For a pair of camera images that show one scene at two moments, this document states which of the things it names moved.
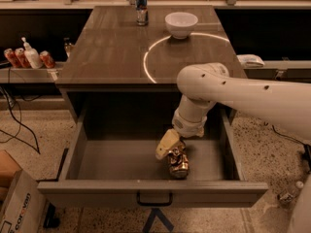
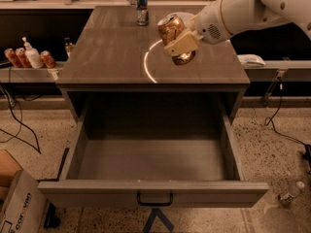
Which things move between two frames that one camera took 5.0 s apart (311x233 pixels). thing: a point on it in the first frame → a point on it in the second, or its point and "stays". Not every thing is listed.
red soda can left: [12, 57] stays
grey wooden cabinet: [120, 73] stays
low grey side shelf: [30, 75] stays
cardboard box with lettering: [19, 200] stays
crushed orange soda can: [179, 161] → [170, 27]
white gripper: [190, 125] → [207, 25]
